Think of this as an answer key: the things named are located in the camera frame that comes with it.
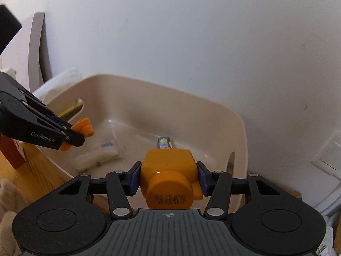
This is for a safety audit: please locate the light striped cloth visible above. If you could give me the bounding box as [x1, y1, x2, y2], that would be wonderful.
[316, 213, 341, 256]

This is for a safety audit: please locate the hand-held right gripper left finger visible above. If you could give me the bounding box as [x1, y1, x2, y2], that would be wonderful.
[57, 161, 142, 220]

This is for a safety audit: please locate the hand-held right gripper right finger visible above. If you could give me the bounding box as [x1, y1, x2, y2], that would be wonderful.
[197, 161, 283, 219]

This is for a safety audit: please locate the small blue yellow packet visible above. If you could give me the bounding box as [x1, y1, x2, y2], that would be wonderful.
[157, 137, 177, 150]

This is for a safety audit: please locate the small orange toy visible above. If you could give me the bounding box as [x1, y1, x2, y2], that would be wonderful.
[59, 117, 94, 152]

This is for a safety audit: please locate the dark object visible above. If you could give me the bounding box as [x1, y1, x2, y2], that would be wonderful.
[0, 4, 22, 54]

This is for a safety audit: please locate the wooden desk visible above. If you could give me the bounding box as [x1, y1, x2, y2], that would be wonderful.
[0, 142, 303, 211]

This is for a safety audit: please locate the beige plastic storage bin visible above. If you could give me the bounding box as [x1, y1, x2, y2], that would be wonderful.
[34, 74, 249, 214]

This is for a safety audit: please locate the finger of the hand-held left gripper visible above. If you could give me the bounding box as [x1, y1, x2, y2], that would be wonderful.
[18, 89, 73, 133]
[62, 127, 86, 148]

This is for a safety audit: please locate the red drink carton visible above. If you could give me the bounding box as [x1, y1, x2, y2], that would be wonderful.
[0, 133, 27, 169]

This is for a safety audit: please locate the orange plastic bottle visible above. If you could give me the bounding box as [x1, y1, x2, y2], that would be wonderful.
[140, 149, 203, 210]

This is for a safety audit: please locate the white tissue packet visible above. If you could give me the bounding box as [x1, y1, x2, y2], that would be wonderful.
[75, 133, 126, 170]

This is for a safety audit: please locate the beige plush cloth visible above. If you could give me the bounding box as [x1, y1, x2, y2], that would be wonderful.
[0, 179, 30, 256]

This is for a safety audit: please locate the white wall socket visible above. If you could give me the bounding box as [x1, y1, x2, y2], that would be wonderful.
[312, 132, 341, 178]

